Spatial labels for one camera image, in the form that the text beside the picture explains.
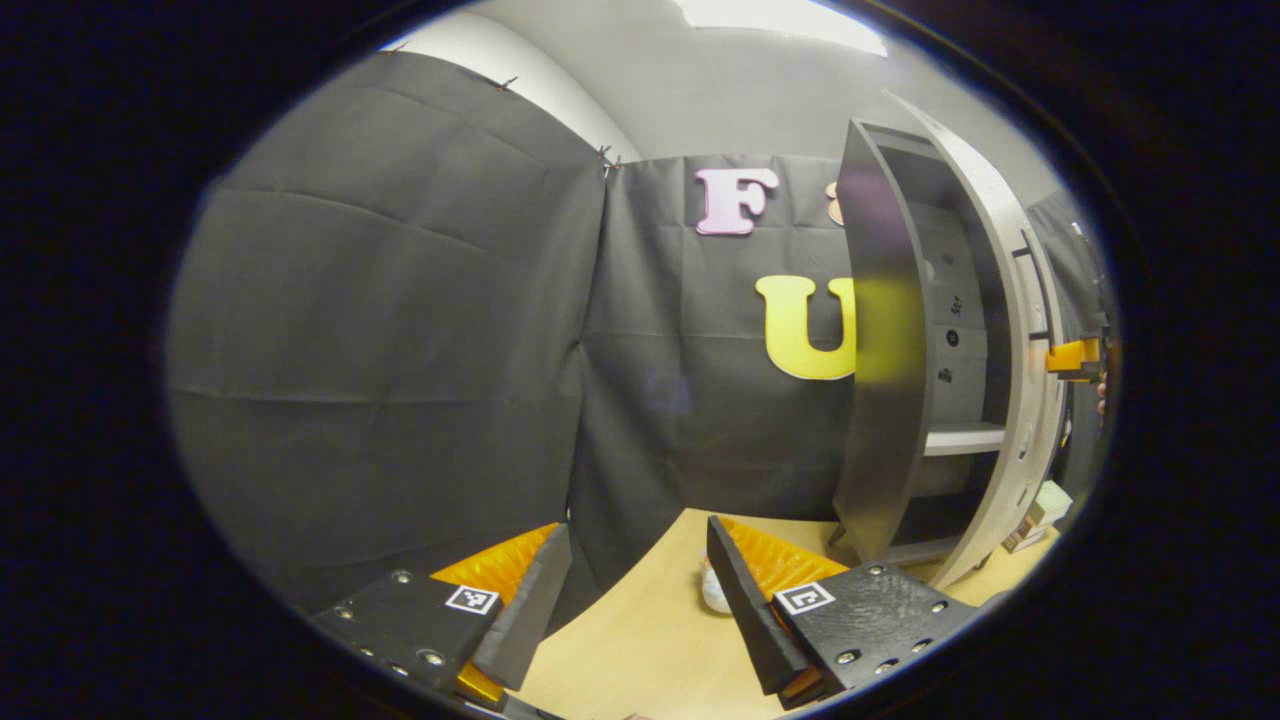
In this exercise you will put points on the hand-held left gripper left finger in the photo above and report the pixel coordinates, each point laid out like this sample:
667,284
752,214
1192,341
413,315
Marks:
530,610

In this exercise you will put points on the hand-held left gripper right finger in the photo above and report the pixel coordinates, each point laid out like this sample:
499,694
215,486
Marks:
750,610

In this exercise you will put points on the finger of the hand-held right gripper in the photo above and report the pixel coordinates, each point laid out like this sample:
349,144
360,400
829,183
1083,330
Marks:
1068,357

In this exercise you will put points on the grey cabinet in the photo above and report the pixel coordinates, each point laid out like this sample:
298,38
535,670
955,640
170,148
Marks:
880,400

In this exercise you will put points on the black backdrop cloth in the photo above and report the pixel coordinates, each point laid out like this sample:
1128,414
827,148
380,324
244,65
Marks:
400,350

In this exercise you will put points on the ceiling light panel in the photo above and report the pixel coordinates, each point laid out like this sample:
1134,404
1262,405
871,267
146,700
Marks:
780,22

